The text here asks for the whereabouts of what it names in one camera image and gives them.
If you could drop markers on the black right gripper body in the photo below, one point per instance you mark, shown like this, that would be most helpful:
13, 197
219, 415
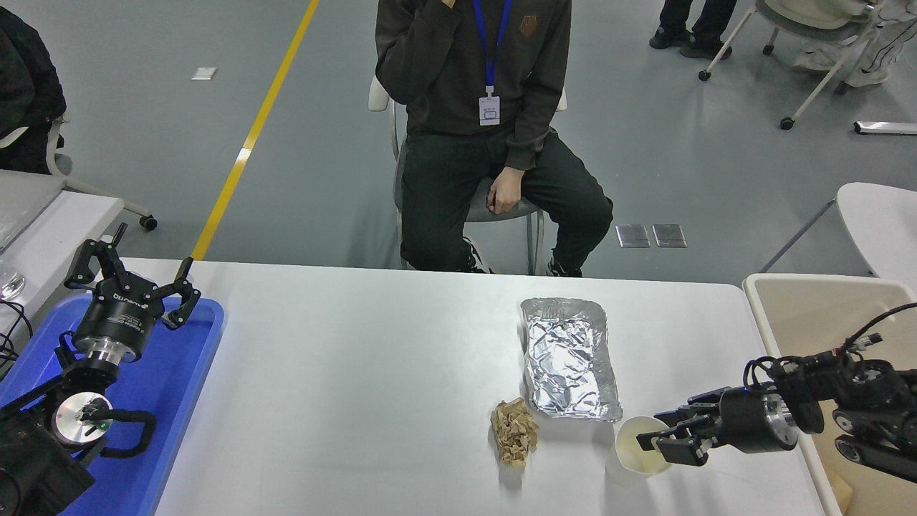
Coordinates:
745, 423

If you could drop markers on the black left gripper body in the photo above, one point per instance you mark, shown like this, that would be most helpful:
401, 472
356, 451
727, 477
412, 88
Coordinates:
114, 315

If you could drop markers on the white paper cup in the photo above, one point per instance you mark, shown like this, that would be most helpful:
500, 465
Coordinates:
629, 462

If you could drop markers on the silver foil tray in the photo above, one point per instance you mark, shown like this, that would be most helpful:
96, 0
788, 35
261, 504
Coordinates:
569, 365

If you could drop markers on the lanyard person's left hand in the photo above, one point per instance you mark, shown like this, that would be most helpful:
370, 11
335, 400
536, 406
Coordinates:
506, 190

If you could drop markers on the white side table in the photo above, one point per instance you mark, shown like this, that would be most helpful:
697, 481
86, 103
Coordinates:
71, 229

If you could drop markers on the clear glass cup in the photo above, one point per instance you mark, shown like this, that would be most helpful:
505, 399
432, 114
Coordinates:
11, 283

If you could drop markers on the white wheeled chair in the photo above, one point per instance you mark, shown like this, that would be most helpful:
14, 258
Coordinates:
56, 154

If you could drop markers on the blue plastic tray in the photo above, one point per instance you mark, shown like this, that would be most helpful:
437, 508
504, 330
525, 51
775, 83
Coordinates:
179, 401

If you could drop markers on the large pale bin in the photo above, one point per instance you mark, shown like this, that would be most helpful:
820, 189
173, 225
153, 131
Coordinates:
809, 322

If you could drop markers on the tan paper scrap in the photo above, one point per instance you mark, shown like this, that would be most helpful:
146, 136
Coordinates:
842, 493

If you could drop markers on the metal floor plate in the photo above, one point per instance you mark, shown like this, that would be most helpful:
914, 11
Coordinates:
633, 236
669, 236

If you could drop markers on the person in black jacket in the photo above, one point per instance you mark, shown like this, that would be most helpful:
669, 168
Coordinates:
21, 86

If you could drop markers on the white moulded chair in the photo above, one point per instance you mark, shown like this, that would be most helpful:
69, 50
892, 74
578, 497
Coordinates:
881, 222

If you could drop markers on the grey office chair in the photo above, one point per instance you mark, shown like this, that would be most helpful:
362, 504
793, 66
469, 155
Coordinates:
476, 213

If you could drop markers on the person in dark shoes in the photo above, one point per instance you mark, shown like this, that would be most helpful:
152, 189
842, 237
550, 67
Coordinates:
706, 21

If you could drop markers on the cream wheeled chair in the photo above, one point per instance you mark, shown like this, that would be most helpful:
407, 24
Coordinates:
788, 29

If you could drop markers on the person in white trousers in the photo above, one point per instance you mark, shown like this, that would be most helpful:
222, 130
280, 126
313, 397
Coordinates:
877, 50

